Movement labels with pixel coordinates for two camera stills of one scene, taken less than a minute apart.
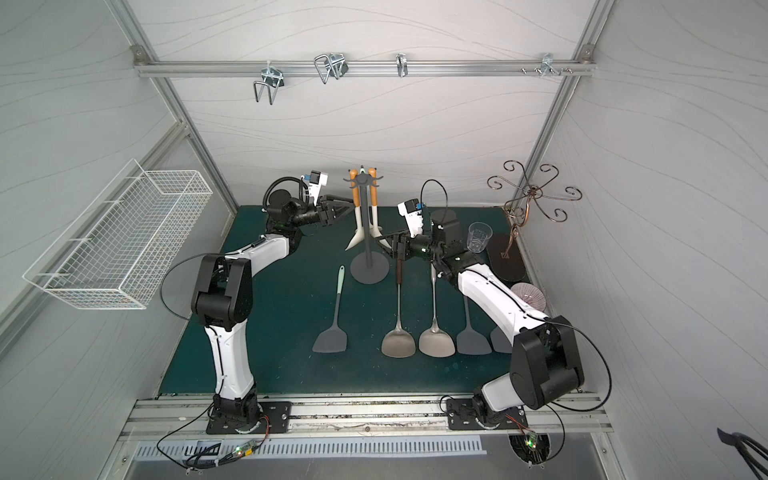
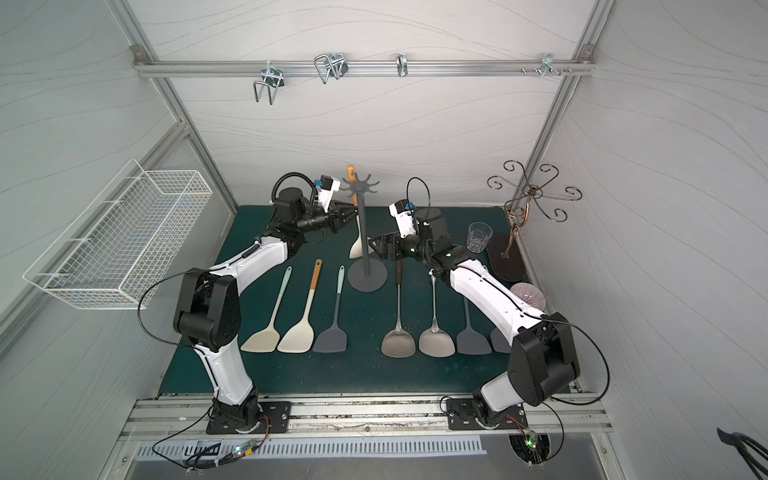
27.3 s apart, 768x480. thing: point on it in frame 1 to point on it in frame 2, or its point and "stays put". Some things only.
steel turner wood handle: [399, 343] stays put
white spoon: [359, 233] to [300, 339]
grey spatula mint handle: [499, 341] stays put
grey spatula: [335, 340] stays put
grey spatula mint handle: [470, 341] stays put
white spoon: [374, 231] to [356, 251]
